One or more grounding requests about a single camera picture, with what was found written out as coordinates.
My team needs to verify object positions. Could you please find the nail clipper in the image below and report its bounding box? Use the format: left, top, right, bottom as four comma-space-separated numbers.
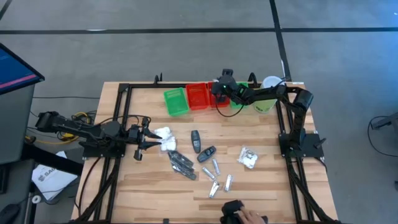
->
208, 180, 221, 199
211, 157, 221, 176
223, 174, 234, 192
201, 166, 217, 181

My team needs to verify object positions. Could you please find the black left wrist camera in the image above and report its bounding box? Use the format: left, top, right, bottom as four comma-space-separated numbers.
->
127, 124, 140, 142

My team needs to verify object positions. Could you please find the green disinfecting wipes canister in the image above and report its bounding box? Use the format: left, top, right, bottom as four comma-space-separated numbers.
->
252, 75, 286, 114

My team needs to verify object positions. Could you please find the computer monitor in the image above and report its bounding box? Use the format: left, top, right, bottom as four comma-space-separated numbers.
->
0, 42, 46, 96

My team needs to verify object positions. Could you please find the white printed paper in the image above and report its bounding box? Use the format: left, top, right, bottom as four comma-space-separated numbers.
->
30, 151, 78, 202

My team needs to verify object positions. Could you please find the grey chair base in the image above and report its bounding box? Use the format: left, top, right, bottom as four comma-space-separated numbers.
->
371, 111, 398, 131

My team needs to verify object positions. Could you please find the grey cabinet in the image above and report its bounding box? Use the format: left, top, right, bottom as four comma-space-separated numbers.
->
0, 83, 36, 165

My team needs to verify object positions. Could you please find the black comb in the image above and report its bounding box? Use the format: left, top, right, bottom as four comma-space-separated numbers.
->
167, 150, 194, 167
172, 164, 198, 181
170, 157, 196, 175

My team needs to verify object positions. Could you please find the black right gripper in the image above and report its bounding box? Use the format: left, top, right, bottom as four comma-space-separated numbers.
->
211, 68, 239, 106

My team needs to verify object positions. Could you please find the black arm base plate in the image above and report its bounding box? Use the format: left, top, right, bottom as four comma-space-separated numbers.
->
278, 133, 327, 159
81, 136, 127, 159

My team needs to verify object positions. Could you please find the vanity pack plastic bag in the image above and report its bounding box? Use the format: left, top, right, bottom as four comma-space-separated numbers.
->
154, 126, 177, 153
237, 146, 259, 170

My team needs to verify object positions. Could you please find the person's hand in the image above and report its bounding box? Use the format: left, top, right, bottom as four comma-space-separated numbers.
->
238, 207, 267, 224

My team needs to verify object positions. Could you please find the black computer mouse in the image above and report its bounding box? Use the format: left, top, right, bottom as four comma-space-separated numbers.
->
0, 203, 21, 224

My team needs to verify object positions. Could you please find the black device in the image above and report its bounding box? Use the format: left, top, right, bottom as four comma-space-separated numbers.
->
220, 199, 269, 224

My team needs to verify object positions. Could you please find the yellow cable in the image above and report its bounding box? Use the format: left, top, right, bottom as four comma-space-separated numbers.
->
24, 111, 91, 146

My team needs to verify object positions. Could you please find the red plastic mesh basket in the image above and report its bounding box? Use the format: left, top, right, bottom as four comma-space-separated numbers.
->
185, 82, 210, 111
206, 81, 231, 109

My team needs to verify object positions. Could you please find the green plastic mesh basket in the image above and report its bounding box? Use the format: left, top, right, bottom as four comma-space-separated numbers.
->
229, 81, 249, 110
163, 86, 190, 118

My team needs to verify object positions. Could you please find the black floor cable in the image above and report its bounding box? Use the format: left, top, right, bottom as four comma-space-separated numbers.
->
367, 115, 398, 158

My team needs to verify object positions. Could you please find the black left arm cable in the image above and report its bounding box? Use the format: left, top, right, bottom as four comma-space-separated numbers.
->
93, 114, 152, 128

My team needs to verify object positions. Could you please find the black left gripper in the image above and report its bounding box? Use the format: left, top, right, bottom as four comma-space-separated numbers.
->
126, 116, 163, 162

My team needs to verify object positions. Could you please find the black desk beam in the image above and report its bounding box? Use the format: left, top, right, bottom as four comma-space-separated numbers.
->
21, 143, 84, 177

